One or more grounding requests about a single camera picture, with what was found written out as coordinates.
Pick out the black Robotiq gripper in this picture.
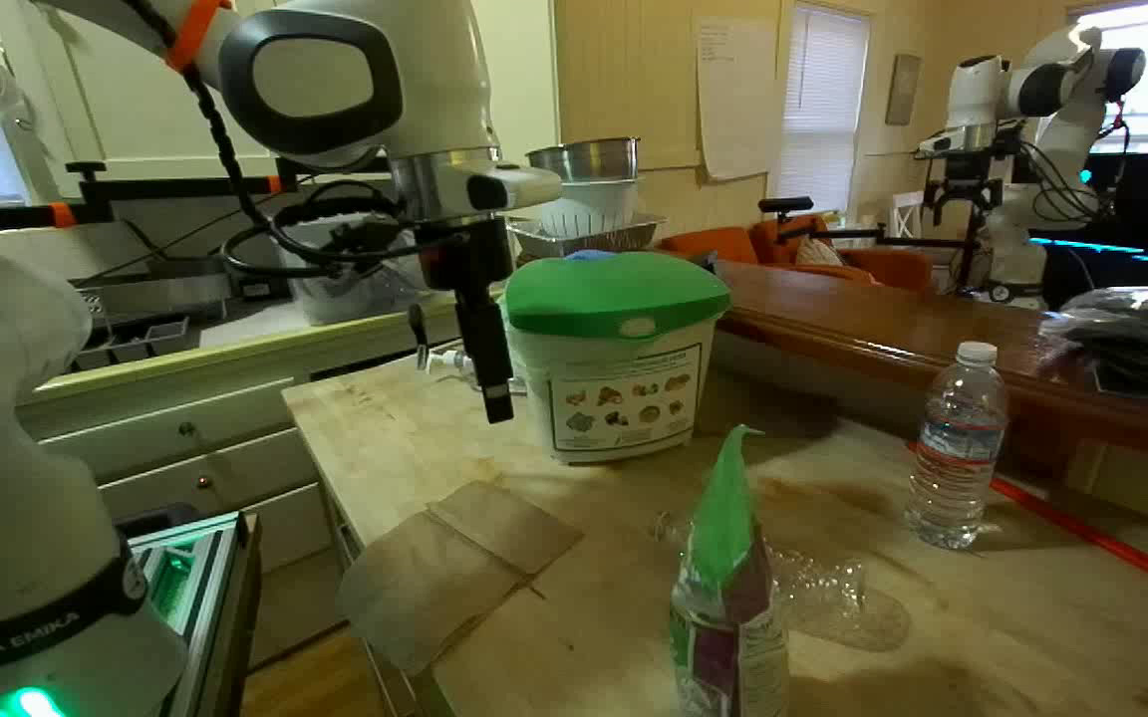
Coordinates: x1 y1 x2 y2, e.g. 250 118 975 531
413 211 523 425

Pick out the clear water bottle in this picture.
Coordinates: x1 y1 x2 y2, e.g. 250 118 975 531
899 338 1012 556

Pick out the white bin with green lid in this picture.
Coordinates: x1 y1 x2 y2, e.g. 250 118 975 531
490 247 735 471

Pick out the wide shallow bowl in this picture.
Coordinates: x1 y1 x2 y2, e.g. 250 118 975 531
507 211 667 267

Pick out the clear plastic tub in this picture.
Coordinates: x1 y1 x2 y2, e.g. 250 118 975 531
280 211 436 325

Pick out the metal mixing bowl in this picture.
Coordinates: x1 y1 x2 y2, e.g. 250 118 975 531
523 131 644 188

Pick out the orange couch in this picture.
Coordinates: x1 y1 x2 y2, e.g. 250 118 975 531
655 216 942 300

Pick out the metal sink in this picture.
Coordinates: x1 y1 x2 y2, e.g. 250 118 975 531
60 253 238 370

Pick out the green topped snack bag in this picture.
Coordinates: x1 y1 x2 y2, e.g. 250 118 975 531
667 422 793 717

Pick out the handwritten paper sheet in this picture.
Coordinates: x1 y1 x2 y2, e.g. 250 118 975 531
693 13 784 188

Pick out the black rod with orange clamps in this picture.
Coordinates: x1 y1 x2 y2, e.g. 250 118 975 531
0 156 406 239

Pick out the brown wooden side table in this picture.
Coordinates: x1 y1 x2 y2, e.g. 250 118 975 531
709 253 1148 472

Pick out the window with white shade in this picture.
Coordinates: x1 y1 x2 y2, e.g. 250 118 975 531
769 0 878 220

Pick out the crumpled clear plastic wrap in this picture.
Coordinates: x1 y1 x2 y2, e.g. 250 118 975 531
648 511 915 656

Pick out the red stick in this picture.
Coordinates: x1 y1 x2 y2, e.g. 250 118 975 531
988 472 1148 592

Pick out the black monitor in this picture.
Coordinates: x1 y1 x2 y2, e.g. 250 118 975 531
1075 148 1148 253

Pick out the black stereo camera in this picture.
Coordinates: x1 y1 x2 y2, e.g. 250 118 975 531
754 191 820 220

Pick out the aluminium extrusion frame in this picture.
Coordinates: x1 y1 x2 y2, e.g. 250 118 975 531
123 507 267 717

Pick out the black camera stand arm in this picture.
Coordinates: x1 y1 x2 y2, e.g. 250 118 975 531
769 211 988 292

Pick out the orange cable strap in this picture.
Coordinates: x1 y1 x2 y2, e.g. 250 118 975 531
165 0 231 73

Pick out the small picture frame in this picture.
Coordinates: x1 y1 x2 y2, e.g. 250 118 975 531
879 46 925 131

